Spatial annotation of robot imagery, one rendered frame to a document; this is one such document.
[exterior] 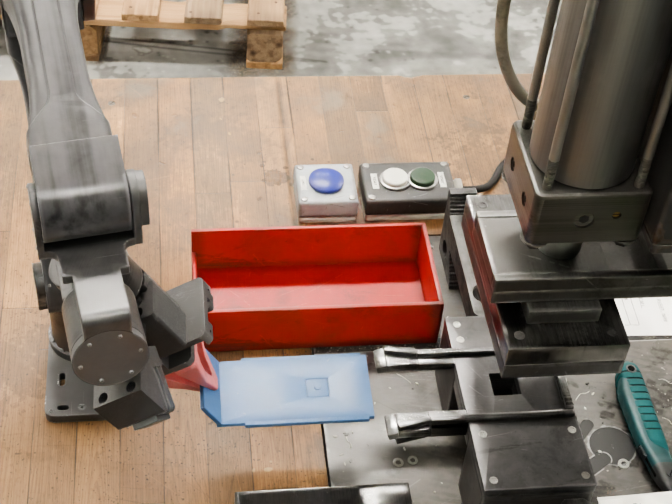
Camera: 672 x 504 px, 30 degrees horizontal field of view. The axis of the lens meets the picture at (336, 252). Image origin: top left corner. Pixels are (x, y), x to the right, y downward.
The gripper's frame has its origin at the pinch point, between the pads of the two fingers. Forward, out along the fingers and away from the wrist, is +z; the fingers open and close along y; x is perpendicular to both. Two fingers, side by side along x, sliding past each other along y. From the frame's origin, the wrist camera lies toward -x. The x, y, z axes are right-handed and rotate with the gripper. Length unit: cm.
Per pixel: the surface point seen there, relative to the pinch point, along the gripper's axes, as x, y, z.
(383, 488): -6.9, 9.2, 15.1
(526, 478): -10.9, 22.3, 15.2
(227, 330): 11.9, -1.9, 7.7
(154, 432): 2.1, -9.8, 6.4
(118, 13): 183, -62, 73
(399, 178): 33.4, 15.5, 18.5
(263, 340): 11.8, 0.3, 11.0
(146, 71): 176, -63, 87
